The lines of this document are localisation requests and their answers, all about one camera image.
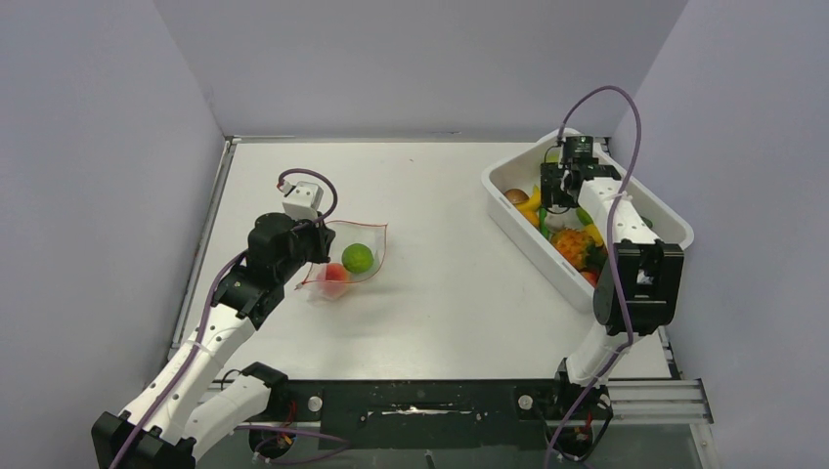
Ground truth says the toy pineapple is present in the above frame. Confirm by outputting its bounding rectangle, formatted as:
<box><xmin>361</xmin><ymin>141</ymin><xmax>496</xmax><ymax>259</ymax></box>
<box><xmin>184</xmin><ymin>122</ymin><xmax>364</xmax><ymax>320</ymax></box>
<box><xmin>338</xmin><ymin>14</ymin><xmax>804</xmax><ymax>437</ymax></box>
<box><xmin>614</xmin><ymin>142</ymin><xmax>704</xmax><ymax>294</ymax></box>
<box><xmin>550</xmin><ymin>229</ymin><xmax>606</xmax><ymax>271</ymax></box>

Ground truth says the brown onion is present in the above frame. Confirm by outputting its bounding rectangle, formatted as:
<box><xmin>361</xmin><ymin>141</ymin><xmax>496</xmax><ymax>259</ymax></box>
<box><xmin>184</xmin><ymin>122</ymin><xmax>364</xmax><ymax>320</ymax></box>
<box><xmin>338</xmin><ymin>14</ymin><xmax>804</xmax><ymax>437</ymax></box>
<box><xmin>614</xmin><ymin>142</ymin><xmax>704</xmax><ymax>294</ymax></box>
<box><xmin>502</xmin><ymin>188</ymin><xmax>529</xmax><ymax>205</ymax></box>

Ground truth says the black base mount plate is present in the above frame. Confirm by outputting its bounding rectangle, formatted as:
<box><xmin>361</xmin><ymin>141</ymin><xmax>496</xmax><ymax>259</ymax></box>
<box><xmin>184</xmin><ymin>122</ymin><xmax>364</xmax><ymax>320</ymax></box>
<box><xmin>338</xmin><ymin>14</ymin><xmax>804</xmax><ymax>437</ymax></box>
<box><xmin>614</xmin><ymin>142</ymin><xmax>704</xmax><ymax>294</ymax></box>
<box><xmin>223</xmin><ymin>378</ymin><xmax>617</xmax><ymax>454</ymax></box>

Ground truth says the small green cabbage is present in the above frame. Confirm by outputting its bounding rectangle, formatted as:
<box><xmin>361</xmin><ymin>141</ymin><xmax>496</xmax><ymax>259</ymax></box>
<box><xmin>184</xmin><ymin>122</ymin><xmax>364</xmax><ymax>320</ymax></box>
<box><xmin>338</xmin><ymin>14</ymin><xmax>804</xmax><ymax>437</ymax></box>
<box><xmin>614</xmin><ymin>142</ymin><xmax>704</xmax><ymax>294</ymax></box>
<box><xmin>341</xmin><ymin>243</ymin><xmax>374</xmax><ymax>275</ymax></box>

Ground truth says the light green pepper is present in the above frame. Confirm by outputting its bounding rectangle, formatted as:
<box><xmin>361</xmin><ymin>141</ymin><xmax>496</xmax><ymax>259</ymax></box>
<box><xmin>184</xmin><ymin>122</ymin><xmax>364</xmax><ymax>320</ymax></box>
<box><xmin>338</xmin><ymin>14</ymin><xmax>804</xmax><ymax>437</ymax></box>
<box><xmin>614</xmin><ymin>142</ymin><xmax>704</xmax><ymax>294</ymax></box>
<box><xmin>576</xmin><ymin>207</ymin><xmax>593</xmax><ymax>226</ymax></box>

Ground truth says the yellow banana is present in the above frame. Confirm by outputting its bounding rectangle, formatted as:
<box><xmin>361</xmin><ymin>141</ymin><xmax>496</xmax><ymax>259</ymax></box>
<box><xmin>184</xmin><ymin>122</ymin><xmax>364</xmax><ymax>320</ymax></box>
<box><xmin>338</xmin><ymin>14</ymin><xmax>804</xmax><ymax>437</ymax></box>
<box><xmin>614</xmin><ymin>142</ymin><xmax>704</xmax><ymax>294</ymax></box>
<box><xmin>514</xmin><ymin>186</ymin><xmax>543</xmax><ymax>212</ymax></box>

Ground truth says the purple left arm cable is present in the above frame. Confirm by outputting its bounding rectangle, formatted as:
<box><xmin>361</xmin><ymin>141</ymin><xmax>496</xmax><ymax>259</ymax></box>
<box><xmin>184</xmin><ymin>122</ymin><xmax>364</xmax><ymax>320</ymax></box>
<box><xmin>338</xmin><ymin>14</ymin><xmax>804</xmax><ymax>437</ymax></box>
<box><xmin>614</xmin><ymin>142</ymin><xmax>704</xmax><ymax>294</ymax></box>
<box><xmin>109</xmin><ymin>168</ymin><xmax>339</xmax><ymax>469</ymax></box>

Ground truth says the toy peach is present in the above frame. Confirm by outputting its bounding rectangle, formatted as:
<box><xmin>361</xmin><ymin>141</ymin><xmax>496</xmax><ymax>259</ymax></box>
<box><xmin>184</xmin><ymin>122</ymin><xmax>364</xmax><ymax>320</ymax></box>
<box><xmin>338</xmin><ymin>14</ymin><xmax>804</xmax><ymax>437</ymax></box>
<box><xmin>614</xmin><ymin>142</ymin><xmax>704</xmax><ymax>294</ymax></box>
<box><xmin>320</xmin><ymin>263</ymin><xmax>351</xmax><ymax>300</ymax></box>

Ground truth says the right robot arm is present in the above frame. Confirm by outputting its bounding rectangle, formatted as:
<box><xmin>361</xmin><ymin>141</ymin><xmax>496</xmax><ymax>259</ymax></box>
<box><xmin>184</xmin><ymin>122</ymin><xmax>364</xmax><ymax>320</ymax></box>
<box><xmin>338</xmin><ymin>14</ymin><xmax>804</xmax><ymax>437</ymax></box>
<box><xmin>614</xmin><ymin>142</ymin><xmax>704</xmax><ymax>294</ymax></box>
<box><xmin>541</xmin><ymin>135</ymin><xmax>684</xmax><ymax>417</ymax></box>

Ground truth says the orange fruit piece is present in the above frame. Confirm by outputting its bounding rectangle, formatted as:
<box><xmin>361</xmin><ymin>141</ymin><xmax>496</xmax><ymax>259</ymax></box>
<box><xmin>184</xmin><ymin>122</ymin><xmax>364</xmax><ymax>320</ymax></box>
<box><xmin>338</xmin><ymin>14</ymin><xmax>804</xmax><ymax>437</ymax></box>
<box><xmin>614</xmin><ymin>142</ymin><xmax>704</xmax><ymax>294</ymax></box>
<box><xmin>520</xmin><ymin>210</ymin><xmax>541</xmax><ymax>230</ymax></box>

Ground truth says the white plastic bin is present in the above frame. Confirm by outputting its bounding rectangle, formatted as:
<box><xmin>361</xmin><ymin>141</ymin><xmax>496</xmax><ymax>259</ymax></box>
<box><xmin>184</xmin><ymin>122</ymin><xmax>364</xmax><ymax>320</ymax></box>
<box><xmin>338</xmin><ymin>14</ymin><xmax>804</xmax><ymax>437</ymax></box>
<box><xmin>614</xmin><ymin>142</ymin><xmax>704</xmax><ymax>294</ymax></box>
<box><xmin>481</xmin><ymin>131</ymin><xmax>694</xmax><ymax>316</ymax></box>

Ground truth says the green bean pod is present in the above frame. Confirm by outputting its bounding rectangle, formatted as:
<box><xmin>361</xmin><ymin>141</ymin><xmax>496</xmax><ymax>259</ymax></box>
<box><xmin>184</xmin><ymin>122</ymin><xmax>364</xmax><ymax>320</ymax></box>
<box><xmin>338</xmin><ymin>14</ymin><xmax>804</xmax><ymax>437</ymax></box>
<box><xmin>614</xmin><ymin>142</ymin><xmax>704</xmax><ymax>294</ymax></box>
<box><xmin>538</xmin><ymin>207</ymin><xmax>549</xmax><ymax>240</ymax></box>

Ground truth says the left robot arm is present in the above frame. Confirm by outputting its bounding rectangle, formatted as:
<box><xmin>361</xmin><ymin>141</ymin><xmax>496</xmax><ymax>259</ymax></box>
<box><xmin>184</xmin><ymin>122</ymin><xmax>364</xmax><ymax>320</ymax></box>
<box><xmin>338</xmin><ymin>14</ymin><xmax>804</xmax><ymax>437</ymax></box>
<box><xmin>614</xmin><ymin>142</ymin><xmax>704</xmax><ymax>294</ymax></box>
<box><xmin>91</xmin><ymin>213</ymin><xmax>335</xmax><ymax>468</ymax></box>

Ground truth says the clear zip bag orange zipper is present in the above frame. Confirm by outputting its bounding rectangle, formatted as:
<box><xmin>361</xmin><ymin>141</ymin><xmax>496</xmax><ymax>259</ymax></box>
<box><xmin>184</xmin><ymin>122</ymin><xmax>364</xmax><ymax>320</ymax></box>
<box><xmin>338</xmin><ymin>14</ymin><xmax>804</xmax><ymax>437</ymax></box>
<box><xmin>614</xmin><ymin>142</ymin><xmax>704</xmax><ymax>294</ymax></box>
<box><xmin>295</xmin><ymin>220</ymin><xmax>388</xmax><ymax>301</ymax></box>

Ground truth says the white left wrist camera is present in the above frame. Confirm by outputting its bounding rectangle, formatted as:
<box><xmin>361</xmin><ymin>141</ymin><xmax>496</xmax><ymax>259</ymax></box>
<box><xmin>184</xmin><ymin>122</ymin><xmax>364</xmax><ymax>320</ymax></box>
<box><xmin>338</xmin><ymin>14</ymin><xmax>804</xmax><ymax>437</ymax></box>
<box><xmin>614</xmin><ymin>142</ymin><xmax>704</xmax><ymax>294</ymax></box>
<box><xmin>279</xmin><ymin>182</ymin><xmax>324</xmax><ymax>221</ymax></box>

